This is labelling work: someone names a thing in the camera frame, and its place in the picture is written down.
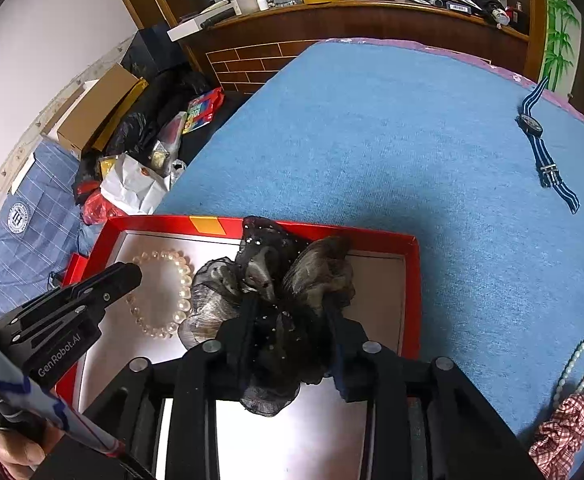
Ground pearl bracelet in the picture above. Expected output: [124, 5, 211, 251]
[126, 249, 195, 340]

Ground person's left hand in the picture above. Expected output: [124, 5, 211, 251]
[0, 426, 49, 479]

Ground red plaid scrunchie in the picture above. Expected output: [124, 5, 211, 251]
[528, 394, 584, 480]

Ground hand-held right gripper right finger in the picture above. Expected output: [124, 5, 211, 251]
[324, 305, 543, 480]

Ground blue blanket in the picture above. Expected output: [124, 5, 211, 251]
[153, 37, 584, 480]

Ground blue checked bag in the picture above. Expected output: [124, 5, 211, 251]
[0, 140, 103, 306]

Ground steel pot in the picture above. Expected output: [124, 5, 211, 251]
[221, 0, 259, 17]

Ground white plastic bag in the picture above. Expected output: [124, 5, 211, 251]
[99, 154, 170, 216]

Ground green bamboo wall sticker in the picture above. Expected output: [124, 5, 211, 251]
[542, 0, 583, 83]

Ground wooden dresser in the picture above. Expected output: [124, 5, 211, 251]
[99, 0, 548, 96]

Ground blue striped wristwatch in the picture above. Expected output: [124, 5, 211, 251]
[516, 76, 581, 215]

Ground red tray box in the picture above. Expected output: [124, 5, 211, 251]
[54, 214, 422, 480]

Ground black plastic bag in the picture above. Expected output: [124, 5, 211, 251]
[72, 72, 213, 206]

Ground red plastic bag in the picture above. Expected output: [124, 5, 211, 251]
[81, 190, 130, 226]

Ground black organza scrunchie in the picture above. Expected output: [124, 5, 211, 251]
[178, 216, 357, 417]

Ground striped white cloth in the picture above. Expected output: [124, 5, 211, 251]
[0, 320, 125, 458]

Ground cardboard box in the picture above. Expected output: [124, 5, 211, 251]
[56, 63, 149, 162]

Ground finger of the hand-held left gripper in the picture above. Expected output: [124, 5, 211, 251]
[0, 262, 144, 347]

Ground white bead necklace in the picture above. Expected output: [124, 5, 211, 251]
[554, 338, 584, 403]

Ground white flat box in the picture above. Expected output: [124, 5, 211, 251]
[167, 0, 243, 43]

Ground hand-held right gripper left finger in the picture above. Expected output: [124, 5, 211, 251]
[83, 317, 255, 480]

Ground navy box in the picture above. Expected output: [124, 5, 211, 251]
[120, 22, 185, 78]

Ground colourful book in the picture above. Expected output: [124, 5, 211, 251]
[182, 87, 225, 135]

